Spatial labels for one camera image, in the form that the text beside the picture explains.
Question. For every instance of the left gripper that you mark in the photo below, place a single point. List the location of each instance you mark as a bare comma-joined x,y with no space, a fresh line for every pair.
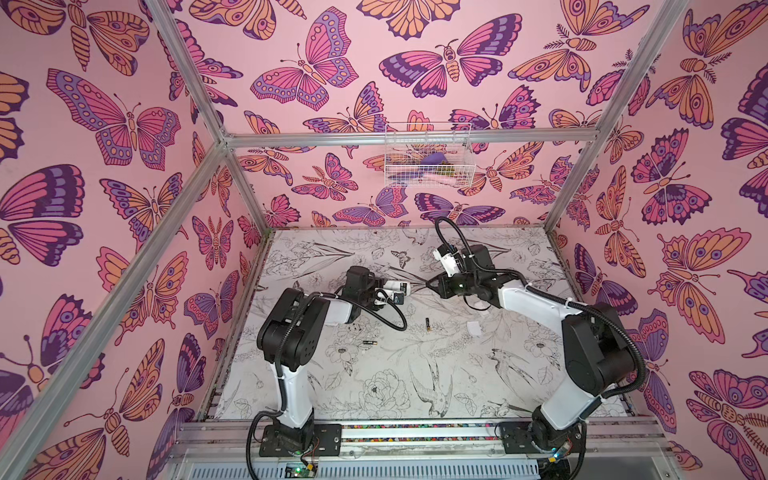
374,282

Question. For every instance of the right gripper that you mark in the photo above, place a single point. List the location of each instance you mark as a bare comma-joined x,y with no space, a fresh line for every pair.
442,284

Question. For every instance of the battery cover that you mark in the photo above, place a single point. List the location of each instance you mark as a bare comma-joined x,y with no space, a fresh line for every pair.
474,328

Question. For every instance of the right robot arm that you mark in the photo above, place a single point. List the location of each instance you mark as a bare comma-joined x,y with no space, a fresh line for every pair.
600,358

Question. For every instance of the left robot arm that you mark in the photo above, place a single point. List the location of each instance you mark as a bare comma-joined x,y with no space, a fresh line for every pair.
290,335

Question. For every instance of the white wire basket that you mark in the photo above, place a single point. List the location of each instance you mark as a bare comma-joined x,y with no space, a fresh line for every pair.
429,158

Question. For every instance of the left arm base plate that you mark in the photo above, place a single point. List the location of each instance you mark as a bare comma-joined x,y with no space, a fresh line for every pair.
320,440

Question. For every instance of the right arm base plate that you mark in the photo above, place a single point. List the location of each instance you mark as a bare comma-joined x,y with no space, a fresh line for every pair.
522,437

